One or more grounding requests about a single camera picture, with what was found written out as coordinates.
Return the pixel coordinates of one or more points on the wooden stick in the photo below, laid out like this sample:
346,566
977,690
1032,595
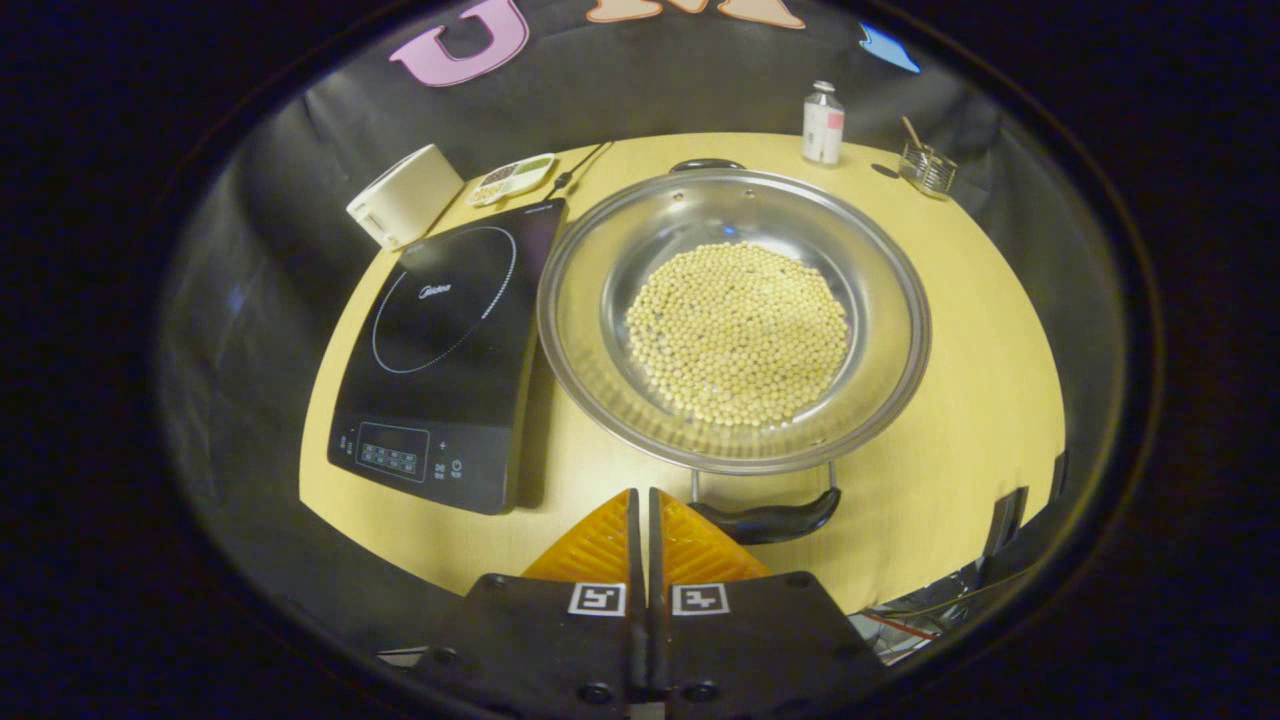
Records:
912,132

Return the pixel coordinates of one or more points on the clear bottle with white label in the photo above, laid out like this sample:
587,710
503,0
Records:
822,130

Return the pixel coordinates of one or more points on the small dark round disc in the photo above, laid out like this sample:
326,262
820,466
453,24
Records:
885,171

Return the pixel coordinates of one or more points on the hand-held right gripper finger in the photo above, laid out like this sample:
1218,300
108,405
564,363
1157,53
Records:
637,640
656,640

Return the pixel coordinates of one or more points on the black induction cooktop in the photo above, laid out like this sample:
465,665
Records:
440,320

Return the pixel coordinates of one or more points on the white box appliance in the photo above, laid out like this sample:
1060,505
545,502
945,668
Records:
410,195

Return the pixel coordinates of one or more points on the pile of soybeans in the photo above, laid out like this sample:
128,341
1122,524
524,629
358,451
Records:
740,330

